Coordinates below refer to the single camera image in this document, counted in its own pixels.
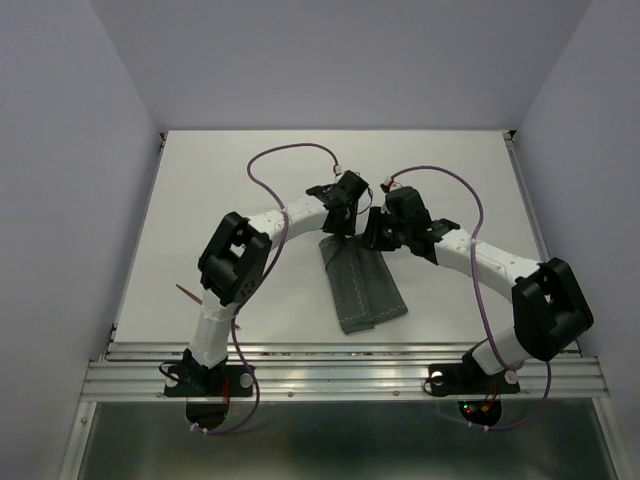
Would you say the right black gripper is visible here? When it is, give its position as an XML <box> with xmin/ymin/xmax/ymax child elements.
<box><xmin>358</xmin><ymin>205</ymin><xmax>410</xmax><ymax>250</ymax></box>

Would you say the grey cloth napkin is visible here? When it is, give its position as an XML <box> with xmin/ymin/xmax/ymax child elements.
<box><xmin>319</xmin><ymin>235</ymin><xmax>408</xmax><ymax>335</ymax></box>

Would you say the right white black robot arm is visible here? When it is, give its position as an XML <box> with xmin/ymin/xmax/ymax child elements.
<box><xmin>362</xmin><ymin>186</ymin><xmax>594</xmax><ymax>396</ymax></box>

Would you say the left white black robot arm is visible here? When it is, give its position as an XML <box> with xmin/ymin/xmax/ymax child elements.
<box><xmin>174</xmin><ymin>170</ymin><xmax>369</xmax><ymax>397</ymax></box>

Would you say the copper fork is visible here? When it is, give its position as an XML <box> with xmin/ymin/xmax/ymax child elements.
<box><xmin>175</xmin><ymin>284</ymin><xmax>202</xmax><ymax>305</ymax></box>

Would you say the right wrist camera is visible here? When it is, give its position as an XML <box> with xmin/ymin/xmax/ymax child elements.
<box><xmin>380</xmin><ymin>178</ymin><xmax>402</xmax><ymax>194</ymax></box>

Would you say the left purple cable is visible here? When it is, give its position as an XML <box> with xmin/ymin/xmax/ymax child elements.
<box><xmin>189</xmin><ymin>142</ymin><xmax>344</xmax><ymax>435</ymax></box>

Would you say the purple cable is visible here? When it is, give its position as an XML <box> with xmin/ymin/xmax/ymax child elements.
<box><xmin>382</xmin><ymin>166</ymin><xmax>554</xmax><ymax>433</ymax></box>
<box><xmin>189</xmin><ymin>142</ymin><xmax>344</xmax><ymax>435</ymax></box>

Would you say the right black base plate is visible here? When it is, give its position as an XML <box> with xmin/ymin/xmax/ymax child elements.
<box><xmin>422</xmin><ymin>353</ymin><xmax>521</xmax><ymax>398</ymax></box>

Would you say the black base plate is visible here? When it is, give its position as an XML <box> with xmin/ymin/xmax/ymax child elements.
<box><xmin>158</xmin><ymin>362</ymin><xmax>254</xmax><ymax>398</ymax></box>
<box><xmin>422</xmin><ymin>353</ymin><xmax>521</xmax><ymax>398</ymax></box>

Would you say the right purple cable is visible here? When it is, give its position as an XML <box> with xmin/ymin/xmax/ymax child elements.
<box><xmin>382</xmin><ymin>166</ymin><xmax>554</xmax><ymax>433</ymax></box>

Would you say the aluminium right side rail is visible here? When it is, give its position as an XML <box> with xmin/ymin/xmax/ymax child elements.
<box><xmin>504</xmin><ymin>133</ymin><xmax>593</xmax><ymax>361</ymax></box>

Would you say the aluminium rail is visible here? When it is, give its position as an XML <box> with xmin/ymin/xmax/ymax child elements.
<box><xmin>80</xmin><ymin>342</ymin><xmax>609</xmax><ymax>402</ymax></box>
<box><xmin>504</xmin><ymin>133</ymin><xmax>593</xmax><ymax>361</ymax></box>

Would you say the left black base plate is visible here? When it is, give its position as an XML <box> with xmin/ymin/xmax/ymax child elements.
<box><xmin>158</xmin><ymin>362</ymin><xmax>254</xmax><ymax>398</ymax></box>

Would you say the aluminium front rail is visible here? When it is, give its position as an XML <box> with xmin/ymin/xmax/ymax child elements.
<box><xmin>80</xmin><ymin>342</ymin><xmax>609</xmax><ymax>402</ymax></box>

